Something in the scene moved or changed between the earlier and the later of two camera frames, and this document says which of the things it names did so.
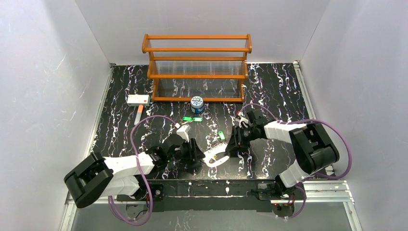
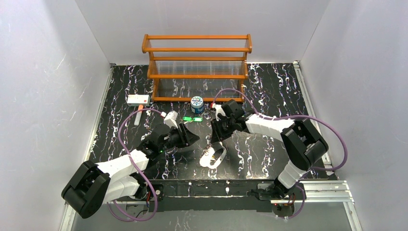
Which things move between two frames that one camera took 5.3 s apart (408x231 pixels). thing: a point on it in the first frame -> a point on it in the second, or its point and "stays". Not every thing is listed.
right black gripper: (238, 140) -> (217, 125)
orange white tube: (138, 115) stays
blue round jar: (197, 105) stays
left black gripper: (188, 151) -> (183, 135)
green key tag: (197, 119) stays
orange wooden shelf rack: (212, 66) stays
